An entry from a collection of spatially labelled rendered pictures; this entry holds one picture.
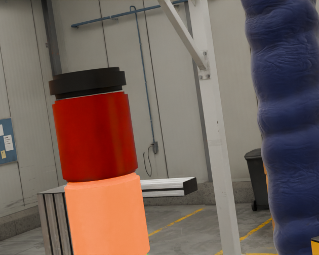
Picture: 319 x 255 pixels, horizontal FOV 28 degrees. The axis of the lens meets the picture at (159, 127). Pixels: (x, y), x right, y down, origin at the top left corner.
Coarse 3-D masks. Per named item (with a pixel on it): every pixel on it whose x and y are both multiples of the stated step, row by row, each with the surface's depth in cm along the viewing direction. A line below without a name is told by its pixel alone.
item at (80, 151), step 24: (96, 96) 39; (120, 96) 40; (72, 120) 39; (96, 120) 39; (120, 120) 40; (72, 144) 40; (96, 144) 39; (120, 144) 40; (72, 168) 40; (96, 168) 39; (120, 168) 40
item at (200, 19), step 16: (192, 16) 515; (208, 16) 518; (192, 32) 517; (208, 32) 516; (208, 48) 513; (208, 80) 515; (208, 96) 516; (208, 112) 518; (208, 128) 520; (208, 144) 522; (224, 144) 522; (224, 160) 519; (224, 176) 518; (224, 192) 519; (224, 208) 521; (224, 224) 523; (224, 240) 524
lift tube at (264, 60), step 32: (256, 0) 193; (288, 0) 191; (256, 32) 195; (288, 32) 191; (256, 64) 198; (288, 64) 191; (288, 96) 192; (288, 128) 193; (288, 160) 194; (288, 192) 195; (288, 224) 197
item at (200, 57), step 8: (160, 0) 466; (168, 0) 470; (168, 8) 470; (168, 16) 477; (176, 16) 478; (176, 24) 482; (184, 32) 487; (184, 40) 493; (192, 40) 497; (192, 48) 498; (192, 56) 505; (200, 56) 506; (200, 64) 510; (208, 64) 512; (200, 72) 517; (208, 72) 513
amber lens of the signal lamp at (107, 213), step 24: (72, 192) 40; (96, 192) 39; (120, 192) 40; (72, 216) 41; (96, 216) 40; (120, 216) 40; (144, 216) 42; (72, 240) 41; (96, 240) 40; (120, 240) 40; (144, 240) 41
